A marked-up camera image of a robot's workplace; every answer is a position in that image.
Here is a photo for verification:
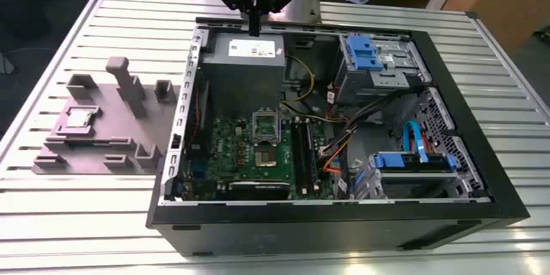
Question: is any blue data wire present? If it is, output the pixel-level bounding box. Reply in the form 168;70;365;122
401;120;431;163

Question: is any black RAM slot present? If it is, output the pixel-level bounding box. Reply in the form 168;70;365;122
303;117;321;191
289;117;307;193

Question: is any green motherboard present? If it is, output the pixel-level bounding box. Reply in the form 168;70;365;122
181;114;340;202

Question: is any grey parts rack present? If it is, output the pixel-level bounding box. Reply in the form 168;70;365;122
32;57;181;176

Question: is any metal socket cover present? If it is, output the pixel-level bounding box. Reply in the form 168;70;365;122
250;109;283;146

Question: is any black wire bundle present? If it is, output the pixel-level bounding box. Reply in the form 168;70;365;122
319;88;425;156

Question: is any hard disk in blue carrier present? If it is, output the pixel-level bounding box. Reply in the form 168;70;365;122
371;152;459;175

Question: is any RAM stick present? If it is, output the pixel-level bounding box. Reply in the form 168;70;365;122
62;139;114;147

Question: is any CPU socket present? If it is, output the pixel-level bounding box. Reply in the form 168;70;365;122
252;142;283;169

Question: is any black PC case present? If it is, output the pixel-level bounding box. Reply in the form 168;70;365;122
144;16;529;256

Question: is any yellow wire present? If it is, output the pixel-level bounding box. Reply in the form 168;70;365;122
279;55;316;105

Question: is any metal drive cage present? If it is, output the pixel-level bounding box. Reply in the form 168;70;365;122
332;32;432;105

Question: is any metal disk bay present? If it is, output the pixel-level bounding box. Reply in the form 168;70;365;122
349;151;491;201

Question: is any black graphics card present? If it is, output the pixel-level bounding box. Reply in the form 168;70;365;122
226;180;291;201

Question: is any orange wire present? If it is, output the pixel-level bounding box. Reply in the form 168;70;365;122
321;141;351;175

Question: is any silver CPU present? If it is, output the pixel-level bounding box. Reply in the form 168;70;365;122
64;110;93;128

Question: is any grey power supply unit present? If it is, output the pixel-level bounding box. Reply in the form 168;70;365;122
198;33;287;118

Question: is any blue drive carrier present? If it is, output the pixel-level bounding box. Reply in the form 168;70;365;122
345;35;384;72

